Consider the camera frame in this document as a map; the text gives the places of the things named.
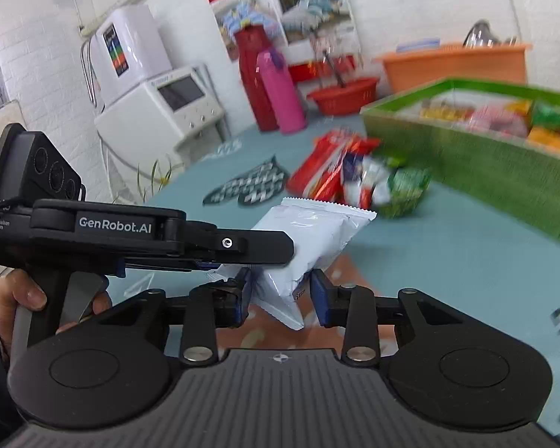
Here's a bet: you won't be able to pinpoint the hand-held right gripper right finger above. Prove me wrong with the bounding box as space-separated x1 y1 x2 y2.
310 268 472 367

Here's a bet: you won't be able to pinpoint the yellow green plant leaves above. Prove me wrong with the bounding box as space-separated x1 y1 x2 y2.
135 156 186 197

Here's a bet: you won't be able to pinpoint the red flat box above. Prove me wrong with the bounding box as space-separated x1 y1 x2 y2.
288 55 356 83

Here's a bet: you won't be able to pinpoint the white appliance with screen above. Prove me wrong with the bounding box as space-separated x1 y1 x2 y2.
94 66 229 165

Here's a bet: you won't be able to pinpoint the glass pitcher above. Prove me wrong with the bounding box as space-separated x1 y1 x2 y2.
308 32 356 89

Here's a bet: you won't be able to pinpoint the red white snack packet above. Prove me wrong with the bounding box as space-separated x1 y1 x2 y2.
340 137 384 210

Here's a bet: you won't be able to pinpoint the red thermos jug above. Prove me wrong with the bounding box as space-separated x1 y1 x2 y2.
233 25 281 132

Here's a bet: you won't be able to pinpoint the white water purifier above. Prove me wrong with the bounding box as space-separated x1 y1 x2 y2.
88 6 172 109

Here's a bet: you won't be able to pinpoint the pink bottle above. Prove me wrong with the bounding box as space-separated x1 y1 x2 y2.
256 50 307 134

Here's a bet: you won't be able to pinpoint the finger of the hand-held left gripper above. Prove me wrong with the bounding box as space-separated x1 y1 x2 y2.
187 230 295 269
124 258 221 272

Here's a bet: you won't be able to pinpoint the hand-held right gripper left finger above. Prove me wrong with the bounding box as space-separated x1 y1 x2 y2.
93 268 255 367

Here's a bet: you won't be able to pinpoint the pale plate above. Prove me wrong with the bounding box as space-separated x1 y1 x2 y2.
396 38 442 52

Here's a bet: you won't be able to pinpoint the orange plastic basin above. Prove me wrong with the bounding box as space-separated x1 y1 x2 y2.
376 42 533 100

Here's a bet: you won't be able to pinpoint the metal bowl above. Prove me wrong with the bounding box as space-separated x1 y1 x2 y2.
462 19 519 49

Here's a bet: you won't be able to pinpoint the dark green snack packet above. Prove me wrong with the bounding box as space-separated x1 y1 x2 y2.
373 165 432 219

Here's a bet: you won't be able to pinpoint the orange snack packet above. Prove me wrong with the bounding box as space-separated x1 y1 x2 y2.
527 126 560 158

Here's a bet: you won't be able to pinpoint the red plastic basket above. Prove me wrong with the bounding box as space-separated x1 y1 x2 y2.
307 77 380 116

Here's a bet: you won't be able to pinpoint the green cardboard box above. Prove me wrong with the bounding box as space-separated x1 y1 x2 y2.
360 78 560 244

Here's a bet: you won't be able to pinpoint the white purifier hose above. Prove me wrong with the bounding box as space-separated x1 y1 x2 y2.
80 37 101 113

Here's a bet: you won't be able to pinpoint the person's left hand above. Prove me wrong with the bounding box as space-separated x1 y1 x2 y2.
0 270 113 348

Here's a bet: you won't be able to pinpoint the bedding wall poster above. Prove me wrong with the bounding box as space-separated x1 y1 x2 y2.
215 0 361 62

